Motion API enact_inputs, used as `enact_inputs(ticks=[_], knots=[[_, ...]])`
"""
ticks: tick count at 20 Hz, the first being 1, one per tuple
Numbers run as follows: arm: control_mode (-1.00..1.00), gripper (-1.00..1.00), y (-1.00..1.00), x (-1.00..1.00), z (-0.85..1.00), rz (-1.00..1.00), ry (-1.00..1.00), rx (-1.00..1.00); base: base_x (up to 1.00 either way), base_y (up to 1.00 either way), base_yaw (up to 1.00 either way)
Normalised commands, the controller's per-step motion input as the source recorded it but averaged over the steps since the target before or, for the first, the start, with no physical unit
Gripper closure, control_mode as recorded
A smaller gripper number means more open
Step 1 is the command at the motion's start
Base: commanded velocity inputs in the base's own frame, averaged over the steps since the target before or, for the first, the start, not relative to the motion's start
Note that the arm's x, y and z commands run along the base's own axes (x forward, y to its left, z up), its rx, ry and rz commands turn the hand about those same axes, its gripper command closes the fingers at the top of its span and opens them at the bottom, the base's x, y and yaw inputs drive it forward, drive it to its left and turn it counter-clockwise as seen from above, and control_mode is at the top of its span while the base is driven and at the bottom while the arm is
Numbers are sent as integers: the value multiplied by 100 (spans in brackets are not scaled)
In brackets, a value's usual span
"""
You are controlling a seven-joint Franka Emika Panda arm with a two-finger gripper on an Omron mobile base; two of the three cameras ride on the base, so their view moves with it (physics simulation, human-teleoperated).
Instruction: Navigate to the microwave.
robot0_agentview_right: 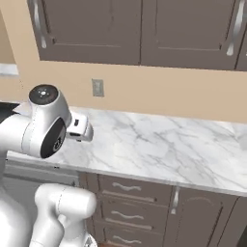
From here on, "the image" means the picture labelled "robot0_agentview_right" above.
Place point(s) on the grey range hood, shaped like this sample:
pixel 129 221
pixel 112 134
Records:
pixel 8 69

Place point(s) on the black hob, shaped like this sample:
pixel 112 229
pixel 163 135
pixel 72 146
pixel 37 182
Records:
pixel 7 107

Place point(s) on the brown base cupboard door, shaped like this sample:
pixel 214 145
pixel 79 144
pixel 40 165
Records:
pixel 236 225
pixel 199 222

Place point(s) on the grey wall socket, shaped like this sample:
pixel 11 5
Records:
pixel 98 87

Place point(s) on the stainless steel dishwasher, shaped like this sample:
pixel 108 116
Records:
pixel 29 180

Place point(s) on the brown drawer front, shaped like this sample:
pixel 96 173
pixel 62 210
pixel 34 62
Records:
pixel 151 239
pixel 154 218
pixel 154 191

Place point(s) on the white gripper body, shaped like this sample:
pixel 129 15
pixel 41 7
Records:
pixel 88 132

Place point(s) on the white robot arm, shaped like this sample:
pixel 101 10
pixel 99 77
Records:
pixel 38 128

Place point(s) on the brown wall cupboard door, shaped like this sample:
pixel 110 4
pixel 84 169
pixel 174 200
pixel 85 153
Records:
pixel 189 32
pixel 93 29
pixel 242 61

